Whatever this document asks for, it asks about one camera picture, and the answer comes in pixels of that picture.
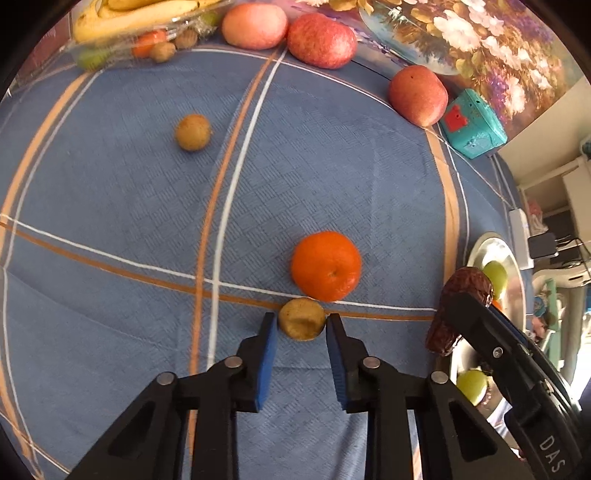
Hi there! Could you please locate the small orange tangerine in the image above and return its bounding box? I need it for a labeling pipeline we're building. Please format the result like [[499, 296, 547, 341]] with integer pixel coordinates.
[[133, 31, 167, 58]]

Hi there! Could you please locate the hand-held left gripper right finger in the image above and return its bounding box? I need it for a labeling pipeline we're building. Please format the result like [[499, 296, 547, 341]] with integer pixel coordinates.
[[325, 313, 525, 480]]

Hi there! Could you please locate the blue plaid tablecloth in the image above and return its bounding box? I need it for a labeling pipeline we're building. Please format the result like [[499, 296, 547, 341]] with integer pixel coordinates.
[[0, 44, 532, 480]]

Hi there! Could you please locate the large green jujube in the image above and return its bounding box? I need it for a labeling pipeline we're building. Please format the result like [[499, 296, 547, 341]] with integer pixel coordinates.
[[456, 368, 489, 407]]

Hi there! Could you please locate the long dried red date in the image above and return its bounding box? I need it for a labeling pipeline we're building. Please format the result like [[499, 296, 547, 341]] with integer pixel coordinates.
[[426, 268, 494, 357]]

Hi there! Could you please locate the black charger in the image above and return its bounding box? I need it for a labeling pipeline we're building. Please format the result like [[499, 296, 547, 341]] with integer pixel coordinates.
[[527, 232, 559, 259]]

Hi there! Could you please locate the printed tape roll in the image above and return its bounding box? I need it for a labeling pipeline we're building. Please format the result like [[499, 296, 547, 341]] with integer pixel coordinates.
[[531, 295, 557, 319]]

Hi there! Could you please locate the yellow banana bunch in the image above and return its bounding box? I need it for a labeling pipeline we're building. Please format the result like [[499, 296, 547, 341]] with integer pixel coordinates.
[[73, 0, 232, 44]]

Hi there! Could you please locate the teal toy house box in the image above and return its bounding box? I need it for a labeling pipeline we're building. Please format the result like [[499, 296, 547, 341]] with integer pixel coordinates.
[[438, 89, 508, 160]]

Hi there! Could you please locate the white side table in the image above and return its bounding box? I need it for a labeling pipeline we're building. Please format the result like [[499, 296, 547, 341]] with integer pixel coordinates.
[[512, 152, 591, 232]]

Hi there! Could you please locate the round steel plate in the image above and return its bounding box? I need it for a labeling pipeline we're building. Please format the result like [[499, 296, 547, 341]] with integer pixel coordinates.
[[447, 232, 532, 416]]

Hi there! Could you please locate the brown longan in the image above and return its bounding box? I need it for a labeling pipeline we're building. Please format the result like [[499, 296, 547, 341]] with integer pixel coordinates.
[[174, 114, 212, 152], [150, 41, 177, 64], [278, 298, 327, 341]]

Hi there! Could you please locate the red speckled apple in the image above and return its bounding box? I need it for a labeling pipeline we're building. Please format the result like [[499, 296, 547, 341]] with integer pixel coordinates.
[[287, 12, 358, 70]]

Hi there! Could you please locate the floral painting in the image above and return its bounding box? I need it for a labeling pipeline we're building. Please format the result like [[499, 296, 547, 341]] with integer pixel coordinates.
[[295, 0, 585, 134]]

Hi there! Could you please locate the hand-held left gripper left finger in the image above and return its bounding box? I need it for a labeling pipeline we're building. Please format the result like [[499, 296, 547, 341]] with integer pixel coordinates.
[[69, 311, 279, 480]]

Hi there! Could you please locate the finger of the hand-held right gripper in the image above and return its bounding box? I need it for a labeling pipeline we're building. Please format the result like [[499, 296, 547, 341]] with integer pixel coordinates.
[[438, 292, 561, 409], [490, 305, 536, 346]]

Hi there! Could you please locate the clear plastic fruit container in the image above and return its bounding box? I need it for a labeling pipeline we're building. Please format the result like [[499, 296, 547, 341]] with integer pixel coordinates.
[[65, 9, 222, 72]]

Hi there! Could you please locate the white power strip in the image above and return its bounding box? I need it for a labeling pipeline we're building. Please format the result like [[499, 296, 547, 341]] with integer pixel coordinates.
[[509, 208, 535, 271]]

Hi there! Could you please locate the small green jujube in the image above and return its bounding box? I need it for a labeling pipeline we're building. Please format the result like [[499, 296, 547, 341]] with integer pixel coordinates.
[[481, 261, 509, 301]]

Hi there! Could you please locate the pale pink apple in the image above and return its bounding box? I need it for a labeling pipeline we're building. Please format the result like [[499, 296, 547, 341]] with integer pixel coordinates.
[[222, 4, 289, 51]]

